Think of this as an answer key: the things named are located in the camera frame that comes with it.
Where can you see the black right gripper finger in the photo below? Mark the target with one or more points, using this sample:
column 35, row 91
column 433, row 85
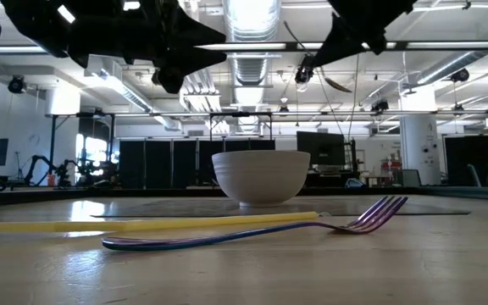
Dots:
column 328, row 48

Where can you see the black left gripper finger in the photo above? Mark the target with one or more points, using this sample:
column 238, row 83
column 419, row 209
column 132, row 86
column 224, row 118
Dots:
column 201, row 44

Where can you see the yellow chopstick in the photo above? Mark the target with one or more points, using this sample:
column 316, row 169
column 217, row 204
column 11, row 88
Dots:
column 142, row 224

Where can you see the iridescent purple fork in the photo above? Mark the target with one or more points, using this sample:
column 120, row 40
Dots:
column 184, row 242

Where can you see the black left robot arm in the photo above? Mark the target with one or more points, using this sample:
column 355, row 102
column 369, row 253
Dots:
column 28, row 25

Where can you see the black monitor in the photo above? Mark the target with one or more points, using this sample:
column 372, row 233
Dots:
column 320, row 148

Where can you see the black ceiling-hung device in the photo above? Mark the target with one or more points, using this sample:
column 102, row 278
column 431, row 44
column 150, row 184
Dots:
column 460, row 75
column 16, row 84

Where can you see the white round column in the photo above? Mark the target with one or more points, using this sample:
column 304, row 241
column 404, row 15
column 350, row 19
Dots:
column 419, row 144

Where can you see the white ceramic bowl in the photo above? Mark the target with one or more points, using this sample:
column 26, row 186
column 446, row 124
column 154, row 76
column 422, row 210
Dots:
column 261, row 178

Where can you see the grey-bordered placemat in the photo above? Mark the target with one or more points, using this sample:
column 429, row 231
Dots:
column 184, row 209

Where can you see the black background robot arms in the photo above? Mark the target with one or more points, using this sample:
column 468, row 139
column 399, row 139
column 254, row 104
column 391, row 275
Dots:
column 57, row 171

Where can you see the black overhead frame bar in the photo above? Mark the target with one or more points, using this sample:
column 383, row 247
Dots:
column 400, row 46

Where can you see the black partition wall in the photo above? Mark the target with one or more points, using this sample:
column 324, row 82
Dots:
column 159, row 165

